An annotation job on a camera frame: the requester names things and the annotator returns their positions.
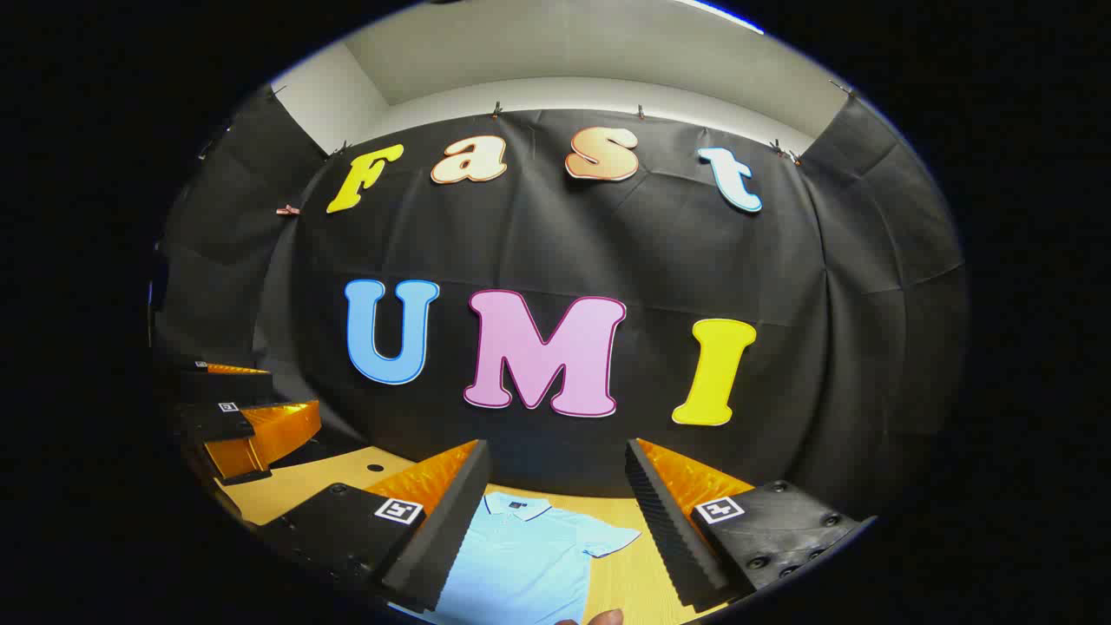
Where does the light blue T-shirt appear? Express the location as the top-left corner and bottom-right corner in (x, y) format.
(391, 491), (643, 625)

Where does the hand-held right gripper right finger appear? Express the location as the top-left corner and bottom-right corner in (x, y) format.
(625, 438), (873, 614)

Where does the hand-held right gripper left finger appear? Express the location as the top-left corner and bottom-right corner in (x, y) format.
(257, 439), (491, 615)

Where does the black backdrop cloth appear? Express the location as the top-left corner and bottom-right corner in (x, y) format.
(148, 82), (969, 522)

